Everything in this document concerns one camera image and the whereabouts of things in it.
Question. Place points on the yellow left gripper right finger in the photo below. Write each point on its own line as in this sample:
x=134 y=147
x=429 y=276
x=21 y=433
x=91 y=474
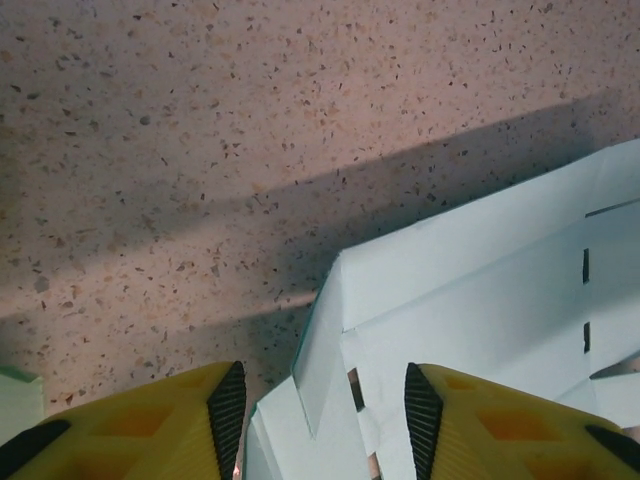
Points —
x=500 y=440

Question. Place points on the light blue paper box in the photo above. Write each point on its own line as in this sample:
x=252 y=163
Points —
x=475 y=280

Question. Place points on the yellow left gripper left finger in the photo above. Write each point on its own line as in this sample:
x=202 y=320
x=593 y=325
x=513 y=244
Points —
x=125 y=440

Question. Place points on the light green cloth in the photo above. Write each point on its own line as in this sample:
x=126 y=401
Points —
x=17 y=400

